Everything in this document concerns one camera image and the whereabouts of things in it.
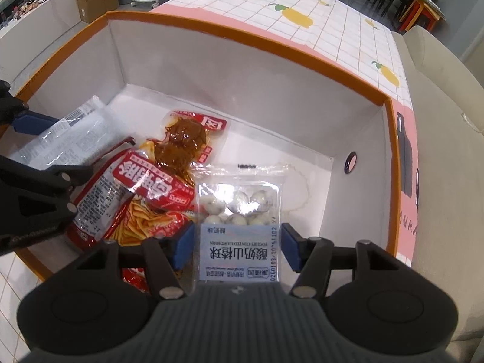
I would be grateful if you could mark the clear white printed snack packet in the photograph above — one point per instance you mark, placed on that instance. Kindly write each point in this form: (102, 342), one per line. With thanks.
(83, 132)

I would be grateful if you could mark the orange stool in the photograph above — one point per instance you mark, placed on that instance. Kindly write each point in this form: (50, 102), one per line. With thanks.
(418, 13)

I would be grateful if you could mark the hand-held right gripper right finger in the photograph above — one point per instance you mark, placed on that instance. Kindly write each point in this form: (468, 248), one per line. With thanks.
(292, 245)

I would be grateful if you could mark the clear packet with brown meat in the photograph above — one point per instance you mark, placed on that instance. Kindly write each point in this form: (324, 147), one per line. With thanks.
(185, 140)

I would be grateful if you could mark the white low cabinet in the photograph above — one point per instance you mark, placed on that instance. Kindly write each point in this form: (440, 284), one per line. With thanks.
(49, 19)

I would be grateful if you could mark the red printed snack packet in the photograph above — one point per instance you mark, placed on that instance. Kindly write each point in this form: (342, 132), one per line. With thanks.
(98, 204)

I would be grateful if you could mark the white packet with red label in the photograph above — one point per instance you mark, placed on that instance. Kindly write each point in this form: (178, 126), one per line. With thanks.
(151, 185)

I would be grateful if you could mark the orange cardboard box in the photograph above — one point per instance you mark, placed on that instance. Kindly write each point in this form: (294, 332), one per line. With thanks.
(264, 121)

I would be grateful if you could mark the papers on stool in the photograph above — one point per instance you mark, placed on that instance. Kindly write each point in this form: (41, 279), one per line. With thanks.
(433, 5)

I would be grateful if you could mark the orange stick snack packet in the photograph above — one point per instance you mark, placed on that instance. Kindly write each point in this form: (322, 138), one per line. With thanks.
(147, 223)

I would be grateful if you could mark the brown cardboard carton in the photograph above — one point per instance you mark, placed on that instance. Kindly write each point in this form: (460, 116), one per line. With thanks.
(96, 0)

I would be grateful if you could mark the beige sofa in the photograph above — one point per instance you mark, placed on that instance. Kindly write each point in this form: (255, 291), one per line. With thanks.
(446, 158)

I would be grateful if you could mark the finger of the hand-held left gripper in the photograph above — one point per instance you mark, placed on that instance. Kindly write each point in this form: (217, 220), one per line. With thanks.
(56, 177)
(36, 123)

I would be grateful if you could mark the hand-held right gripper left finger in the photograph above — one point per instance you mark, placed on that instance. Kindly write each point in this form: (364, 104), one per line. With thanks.
(181, 245)

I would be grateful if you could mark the pale blue snack ball packet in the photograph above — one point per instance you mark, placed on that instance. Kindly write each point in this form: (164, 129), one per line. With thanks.
(234, 249)

